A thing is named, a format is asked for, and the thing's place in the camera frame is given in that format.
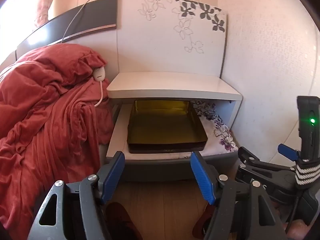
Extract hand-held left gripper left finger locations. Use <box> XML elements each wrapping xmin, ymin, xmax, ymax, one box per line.
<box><xmin>27</xmin><ymin>151</ymin><xmax>125</xmax><ymax>240</ymax></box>

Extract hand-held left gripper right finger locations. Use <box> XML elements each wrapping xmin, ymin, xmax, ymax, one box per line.
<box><xmin>190</xmin><ymin>151</ymin><xmax>288</xmax><ymax>240</ymax></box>

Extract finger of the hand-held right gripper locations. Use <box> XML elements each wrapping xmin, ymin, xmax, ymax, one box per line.
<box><xmin>278</xmin><ymin>143</ymin><xmax>300</xmax><ymax>162</ymax></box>
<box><xmin>236</xmin><ymin>146</ymin><xmax>297</xmax><ymax>188</ymax></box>

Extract gold tin box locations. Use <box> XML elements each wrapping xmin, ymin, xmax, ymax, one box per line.
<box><xmin>127</xmin><ymin>100</ymin><xmax>208</xmax><ymax>154</ymax></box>

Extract white purple floral folded cloth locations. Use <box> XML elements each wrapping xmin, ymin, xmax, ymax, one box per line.
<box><xmin>129</xmin><ymin>100</ymin><xmax>239</xmax><ymax>159</ymax></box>

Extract dark red slipper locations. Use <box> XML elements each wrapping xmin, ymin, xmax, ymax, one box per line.
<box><xmin>192</xmin><ymin>205</ymin><xmax>215</xmax><ymax>238</ymax></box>

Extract white nightstand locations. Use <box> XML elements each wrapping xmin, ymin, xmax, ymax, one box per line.
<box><xmin>106</xmin><ymin>71</ymin><xmax>243</xmax><ymax>183</ymax></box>

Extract red fleece blanket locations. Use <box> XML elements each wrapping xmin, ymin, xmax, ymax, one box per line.
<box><xmin>0</xmin><ymin>44</ymin><xmax>113</xmax><ymax>233</ymax></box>

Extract white floral-print panel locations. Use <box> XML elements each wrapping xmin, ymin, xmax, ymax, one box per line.
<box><xmin>117</xmin><ymin>0</ymin><xmax>228</xmax><ymax>79</ymax></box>

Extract dark bed headboard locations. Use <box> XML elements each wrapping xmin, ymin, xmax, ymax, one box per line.
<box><xmin>15</xmin><ymin>0</ymin><xmax>119</xmax><ymax>60</ymax></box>

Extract pink patterned curtain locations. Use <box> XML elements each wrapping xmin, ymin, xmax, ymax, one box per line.
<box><xmin>32</xmin><ymin>0</ymin><xmax>61</xmax><ymax>28</ymax></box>

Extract black braided cable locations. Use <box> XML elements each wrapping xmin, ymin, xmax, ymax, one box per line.
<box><xmin>285</xmin><ymin>192</ymin><xmax>302</xmax><ymax>233</ymax></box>

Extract white corded controller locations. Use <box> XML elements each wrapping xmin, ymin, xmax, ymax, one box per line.
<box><xmin>93</xmin><ymin>66</ymin><xmax>105</xmax><ymax>107</ymax></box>

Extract white wall cable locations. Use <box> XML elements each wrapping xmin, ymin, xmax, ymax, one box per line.
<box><xmin>61</xmin><ymin>0</ymin><xmax>125</xmax><ymax>45</ymax></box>

